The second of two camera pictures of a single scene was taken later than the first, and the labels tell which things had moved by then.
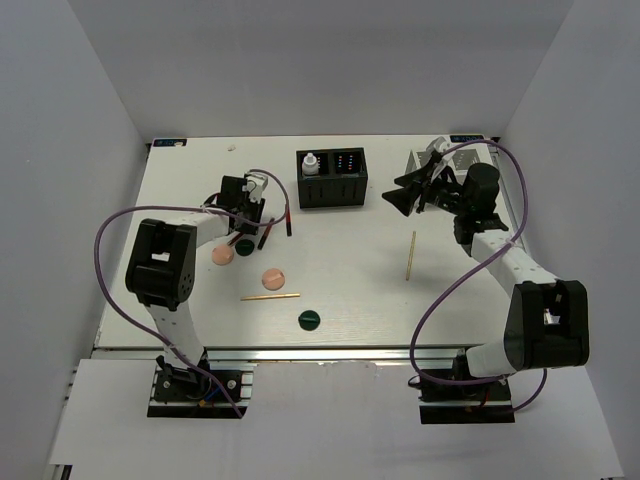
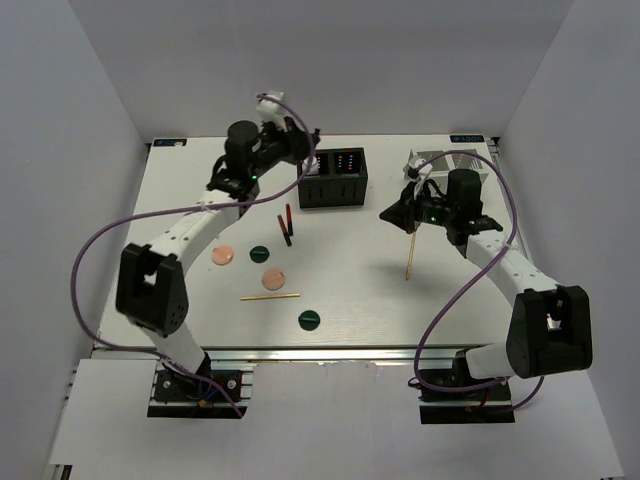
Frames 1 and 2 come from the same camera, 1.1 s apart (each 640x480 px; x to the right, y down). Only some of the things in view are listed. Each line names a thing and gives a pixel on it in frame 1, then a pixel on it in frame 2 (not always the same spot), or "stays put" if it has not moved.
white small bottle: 310,165 stays put
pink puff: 273,279 stays put
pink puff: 223,255 stays put
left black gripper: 257,208 -> 297,143
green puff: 244,247 -> 259,254
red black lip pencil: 264,236 -> 284,230
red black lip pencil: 288,222 stays put
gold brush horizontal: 291,295 stays put
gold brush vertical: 410,254 stays put
